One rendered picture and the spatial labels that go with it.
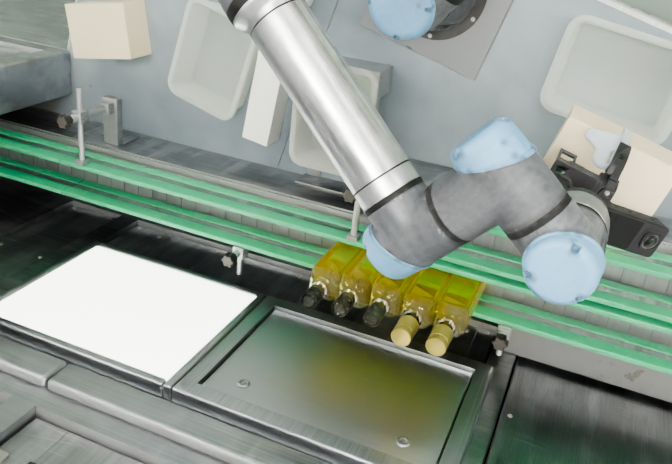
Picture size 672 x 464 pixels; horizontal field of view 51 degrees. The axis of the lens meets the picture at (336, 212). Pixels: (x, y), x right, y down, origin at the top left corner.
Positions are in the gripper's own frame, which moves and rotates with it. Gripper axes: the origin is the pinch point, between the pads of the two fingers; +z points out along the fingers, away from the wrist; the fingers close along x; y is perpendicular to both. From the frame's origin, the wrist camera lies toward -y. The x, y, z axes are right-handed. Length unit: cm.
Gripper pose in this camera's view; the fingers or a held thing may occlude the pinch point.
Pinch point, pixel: (602, 176)
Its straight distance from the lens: 104.7
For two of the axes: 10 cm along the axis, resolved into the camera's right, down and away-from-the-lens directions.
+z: 3.9, -3.4, 8.6
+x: -3.4, 8.1, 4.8
